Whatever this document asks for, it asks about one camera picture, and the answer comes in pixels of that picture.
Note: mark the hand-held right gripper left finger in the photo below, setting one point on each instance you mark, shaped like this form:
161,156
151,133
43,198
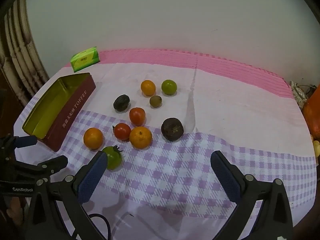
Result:
91,180

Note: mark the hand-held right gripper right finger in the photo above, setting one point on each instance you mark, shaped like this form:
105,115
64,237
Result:
226,180

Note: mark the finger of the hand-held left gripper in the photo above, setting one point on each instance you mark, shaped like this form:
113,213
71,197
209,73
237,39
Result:
26,140
55,162

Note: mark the green tomato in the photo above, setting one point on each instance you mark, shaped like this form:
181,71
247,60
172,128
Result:
115,158

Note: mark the red and gold tin box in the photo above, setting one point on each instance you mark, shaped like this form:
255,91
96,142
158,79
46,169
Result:
72,110

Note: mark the red tomato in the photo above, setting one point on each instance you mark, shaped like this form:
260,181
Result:
137,116
122,131

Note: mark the large dark passion fruit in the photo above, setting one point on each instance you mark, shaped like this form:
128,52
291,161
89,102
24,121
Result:
172,129

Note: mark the dark avocado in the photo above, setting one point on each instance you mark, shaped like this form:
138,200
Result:
121,102

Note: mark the brown kiwi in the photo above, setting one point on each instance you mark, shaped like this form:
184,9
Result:
155,101

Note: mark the beige patterned curtain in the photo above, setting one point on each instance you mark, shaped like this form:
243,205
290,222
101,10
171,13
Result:
20,55

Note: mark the yellow round object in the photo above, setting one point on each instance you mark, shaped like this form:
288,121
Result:
316,148

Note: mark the green tissue pack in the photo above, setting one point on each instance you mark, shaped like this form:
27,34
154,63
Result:
83,60

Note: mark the orange plastic object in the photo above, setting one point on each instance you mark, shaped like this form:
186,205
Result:
312,115

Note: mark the small orange mandarin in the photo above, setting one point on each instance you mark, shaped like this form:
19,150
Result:
148,87

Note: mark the green lime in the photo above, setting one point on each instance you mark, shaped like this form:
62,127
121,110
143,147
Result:
169,87

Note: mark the patterned white object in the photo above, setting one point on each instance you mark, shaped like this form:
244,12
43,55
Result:
298,92

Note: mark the pink ribbed mat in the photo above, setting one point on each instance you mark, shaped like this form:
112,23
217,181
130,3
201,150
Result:
225,62

